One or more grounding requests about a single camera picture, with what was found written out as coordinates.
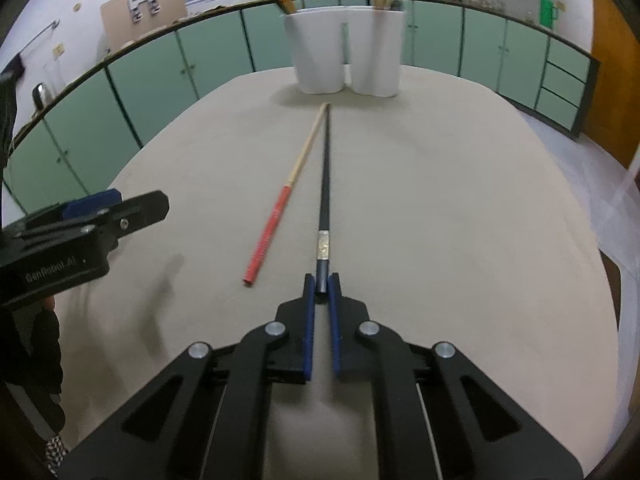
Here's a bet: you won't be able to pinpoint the operator dark clothing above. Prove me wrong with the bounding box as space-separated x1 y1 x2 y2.
0 64 66 480

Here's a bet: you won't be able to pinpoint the white double utensil holder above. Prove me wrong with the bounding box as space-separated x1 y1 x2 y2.
283 6 406 98

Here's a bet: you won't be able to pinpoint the electric kettle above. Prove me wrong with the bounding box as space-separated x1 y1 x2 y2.
32 82 53 112

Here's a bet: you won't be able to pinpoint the brown wooden door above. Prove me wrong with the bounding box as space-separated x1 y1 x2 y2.
584 0 639 168

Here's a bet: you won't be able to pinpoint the green thermos bottle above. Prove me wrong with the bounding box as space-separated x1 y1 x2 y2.
538 0 558 30

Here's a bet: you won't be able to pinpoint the black chopstick silver band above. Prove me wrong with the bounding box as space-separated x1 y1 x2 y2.
316 104 332 299

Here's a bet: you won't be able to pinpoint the brown board with clamps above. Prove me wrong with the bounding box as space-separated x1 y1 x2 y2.
100 0 186 50

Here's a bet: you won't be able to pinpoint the green lower kitchen cabinets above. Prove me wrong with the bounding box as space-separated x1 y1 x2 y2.
3 0 600 213

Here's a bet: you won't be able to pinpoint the red and bamboo chopstick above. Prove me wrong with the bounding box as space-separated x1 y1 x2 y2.
242 102 330 287

